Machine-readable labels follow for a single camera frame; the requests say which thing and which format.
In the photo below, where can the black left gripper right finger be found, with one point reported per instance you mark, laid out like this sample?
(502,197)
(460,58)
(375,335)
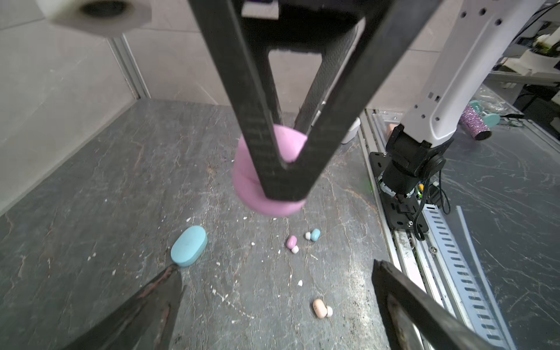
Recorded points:
(409,314)

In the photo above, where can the teal earbud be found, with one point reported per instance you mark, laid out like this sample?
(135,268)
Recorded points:
(313,235)

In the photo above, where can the teal earbud charging case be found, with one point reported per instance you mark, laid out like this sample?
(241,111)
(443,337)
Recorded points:
(189,246)

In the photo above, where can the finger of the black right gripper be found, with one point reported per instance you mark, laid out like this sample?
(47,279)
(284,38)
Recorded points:
(222,26)
(384,40)

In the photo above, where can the pink earbud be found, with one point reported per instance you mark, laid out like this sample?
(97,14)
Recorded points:
(292,245)

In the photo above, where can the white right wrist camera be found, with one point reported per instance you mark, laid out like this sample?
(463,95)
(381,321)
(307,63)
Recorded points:
(98,17)

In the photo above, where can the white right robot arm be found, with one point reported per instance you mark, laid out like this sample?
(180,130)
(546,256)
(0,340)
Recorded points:
(481,33)

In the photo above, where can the peach earbud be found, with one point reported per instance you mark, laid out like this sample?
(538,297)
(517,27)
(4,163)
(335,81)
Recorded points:
(322,310)

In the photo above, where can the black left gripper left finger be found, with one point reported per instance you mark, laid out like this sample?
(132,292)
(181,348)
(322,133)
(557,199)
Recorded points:
(145,321)

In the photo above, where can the glitter purple tumbler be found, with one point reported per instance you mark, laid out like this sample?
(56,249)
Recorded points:
(477,122)

